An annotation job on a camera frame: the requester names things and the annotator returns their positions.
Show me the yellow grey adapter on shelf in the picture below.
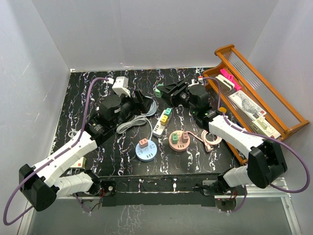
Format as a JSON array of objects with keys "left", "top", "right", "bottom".
[{"left": 219, "top": 107, "right": 227, "bottom": 113}]

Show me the blue round power strip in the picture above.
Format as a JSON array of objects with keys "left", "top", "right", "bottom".
[{"left": 135, "top": 140, "right": 157, "bottom": 162}]

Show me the green cube adapter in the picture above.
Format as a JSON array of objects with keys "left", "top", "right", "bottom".
[
  {"left": 155, "top": 89, "right": 162, "bottom": 98},
  {"left": 171, "top": 132, "right": 179, "bottom": 144}
]

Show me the pink cube adapter top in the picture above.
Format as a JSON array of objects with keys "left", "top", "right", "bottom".
[{"left": 138, "top": 138, "right": 149, "bottom": 148}]

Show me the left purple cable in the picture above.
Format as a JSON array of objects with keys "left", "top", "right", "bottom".
[{"left": 2, "top": 77, "right": 113, "bottom": 225}]

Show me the blue coiled cable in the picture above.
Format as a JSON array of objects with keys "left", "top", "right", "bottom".
[{"left": 143, "top": 96, "right": 157, "bottom": 117}]

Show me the pink round power strip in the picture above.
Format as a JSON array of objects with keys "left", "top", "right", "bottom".
[{"left": 169, "top": 130, "right": 190, "bottom": 152}]

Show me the pink coiled cable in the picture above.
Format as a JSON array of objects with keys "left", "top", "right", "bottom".
[{"left": 187, "top": 129, "right": 223, "bottom": 154}]

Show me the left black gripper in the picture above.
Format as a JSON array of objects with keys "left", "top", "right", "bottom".
[{"left": 111, "top": 90, "right": 153, "bottom": 129}]

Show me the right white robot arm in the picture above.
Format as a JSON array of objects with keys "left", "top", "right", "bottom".
[{"left": 155, "top": 79, "right": 288, "bottom": 194}]

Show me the pink small adapter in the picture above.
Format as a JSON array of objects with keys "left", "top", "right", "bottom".
[{"left": 181, "top": 132, "right": 190, "bottom": 143}]

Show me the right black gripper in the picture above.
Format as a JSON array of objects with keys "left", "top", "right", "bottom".
[{"left": 157, "top": 80, "right": 198, "bottom": 115}]

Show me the small white red box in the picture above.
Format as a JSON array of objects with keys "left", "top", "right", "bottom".
[{"left": 69, "top": 157, "right": 86, "bottom": 169}]

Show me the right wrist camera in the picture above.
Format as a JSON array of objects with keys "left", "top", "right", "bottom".
[{"left": 191, "top": 76, "right": 204, "bottom": 85}]

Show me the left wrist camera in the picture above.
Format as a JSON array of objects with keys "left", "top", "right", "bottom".
[{"left": 108, "top": 76, "right": 130, "bottom": 97}]

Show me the white slanted power strip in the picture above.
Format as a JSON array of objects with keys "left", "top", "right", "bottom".
[{"left": 153, "top": 109, "right": 172, "bottom": 138}]

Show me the pink box on shelf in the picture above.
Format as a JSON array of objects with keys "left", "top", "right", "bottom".
[{"left": 220, "top": 69, "right": 242, "bottom": 91}]

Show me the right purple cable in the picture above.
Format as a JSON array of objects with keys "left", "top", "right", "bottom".
[{"left": 199, "top": 77, "right": 311, "bottom": 194}]

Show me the printed package on shelf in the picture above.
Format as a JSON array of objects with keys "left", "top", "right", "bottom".
[{"left": 228, "top": 90, "right": 267, "bottom": 120}]

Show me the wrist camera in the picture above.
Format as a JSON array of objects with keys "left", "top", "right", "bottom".
[
  {"left": 191, "top": 76, "right": 204, "bottom": 85},
  {"left": 108, "top": 76, "right": 130, "bottom": 97}
]

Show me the wooden shelf rack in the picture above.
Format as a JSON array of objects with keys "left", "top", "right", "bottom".
[{"left": 192, "top": 44, "right": 310, "bottom": 165}]

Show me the green white box on shelf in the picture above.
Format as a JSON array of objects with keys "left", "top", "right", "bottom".
[{"left": 250, "top": 117, "right": 281, "bottom": 139}]

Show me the grey white cable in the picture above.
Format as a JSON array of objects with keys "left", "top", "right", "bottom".
[{"left": 116, "top": 115, "right": 154, "bottom": 141}]

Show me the purple cable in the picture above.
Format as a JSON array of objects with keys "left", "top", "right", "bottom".
[
  {"left": 2, "top": 77, "right": 113, "bottom": 225},
  {"left": 199, "top": 77, "right": 311, "bottom": 194}
]

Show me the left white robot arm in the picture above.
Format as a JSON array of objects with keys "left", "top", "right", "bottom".
[{"left": 19, "top": 90, "right": 153, "bottom": 212}]

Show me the yellow cube adapter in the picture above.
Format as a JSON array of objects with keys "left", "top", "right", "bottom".
[{"left": 160, "top": 115, "right": 169, "bottom": 126}]

